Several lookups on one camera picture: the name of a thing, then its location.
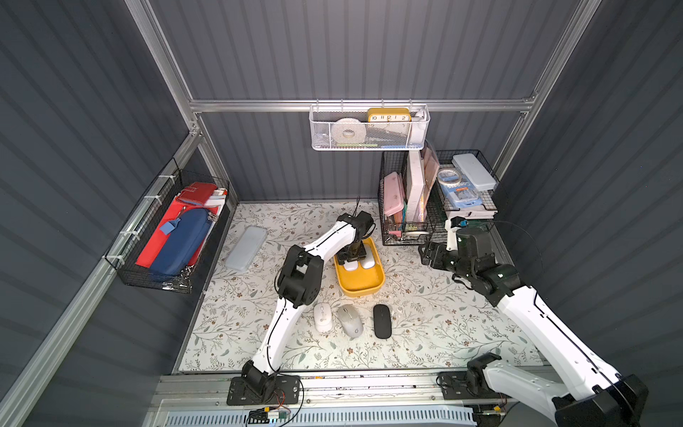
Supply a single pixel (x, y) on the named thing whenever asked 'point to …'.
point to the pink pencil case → (394, 195)
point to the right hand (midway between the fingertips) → (437, 255)
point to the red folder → (194, 196)
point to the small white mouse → (323, 318)
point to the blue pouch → (182, 237)
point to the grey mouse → (350, 320)
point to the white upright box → (417, 185)
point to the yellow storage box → (361, 281)
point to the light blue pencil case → (246, 248)
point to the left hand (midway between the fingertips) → (357, 261)
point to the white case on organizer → (475, 171)
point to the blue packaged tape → (458, 189)
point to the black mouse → (381, 321)
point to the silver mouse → (368, 261)
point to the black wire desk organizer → (396, 231)
